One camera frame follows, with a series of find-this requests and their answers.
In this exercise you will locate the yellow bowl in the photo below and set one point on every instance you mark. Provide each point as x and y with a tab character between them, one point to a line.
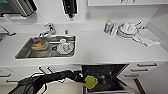
90	82

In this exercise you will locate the stainless steel dishwasher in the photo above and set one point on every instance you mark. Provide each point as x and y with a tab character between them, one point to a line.
110	75

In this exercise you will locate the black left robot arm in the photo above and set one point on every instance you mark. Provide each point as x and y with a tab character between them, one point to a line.
43	81

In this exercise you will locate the white base cabinet door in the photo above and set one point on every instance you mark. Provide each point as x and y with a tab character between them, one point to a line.
71	67
26	71

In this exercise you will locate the white plate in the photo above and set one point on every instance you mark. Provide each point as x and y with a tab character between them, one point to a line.
70	49

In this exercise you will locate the white printed mug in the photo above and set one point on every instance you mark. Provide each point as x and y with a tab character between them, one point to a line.
63	45

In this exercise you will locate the chrome sink knob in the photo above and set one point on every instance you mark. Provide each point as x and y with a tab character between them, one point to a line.
66	31

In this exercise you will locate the orange food container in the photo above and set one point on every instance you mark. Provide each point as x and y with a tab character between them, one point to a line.
40	45

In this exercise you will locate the chrome faucet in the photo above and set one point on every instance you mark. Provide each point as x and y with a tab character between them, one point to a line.
46	30

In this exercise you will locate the dish soap bottle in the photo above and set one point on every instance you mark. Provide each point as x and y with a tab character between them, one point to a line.
107	26

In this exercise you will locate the steel sink basin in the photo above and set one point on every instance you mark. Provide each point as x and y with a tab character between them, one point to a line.
23	53

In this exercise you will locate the tall white drawer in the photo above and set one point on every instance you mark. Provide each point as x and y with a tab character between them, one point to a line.
146	83

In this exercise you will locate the stack of white dishes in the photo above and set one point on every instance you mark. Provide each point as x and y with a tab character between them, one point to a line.
128	30

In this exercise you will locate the black soap dispenser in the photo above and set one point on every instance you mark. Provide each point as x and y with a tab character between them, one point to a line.
69	7

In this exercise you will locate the dishes on counter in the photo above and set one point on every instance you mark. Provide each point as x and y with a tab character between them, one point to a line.
148	38

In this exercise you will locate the paper towel dispenser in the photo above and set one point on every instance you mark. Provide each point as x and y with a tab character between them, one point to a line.
18	6

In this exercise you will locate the white wall outlet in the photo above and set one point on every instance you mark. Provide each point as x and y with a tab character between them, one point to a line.
88	15

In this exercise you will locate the white wall cabinet door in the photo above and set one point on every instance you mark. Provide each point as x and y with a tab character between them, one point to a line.
146	1
105	2

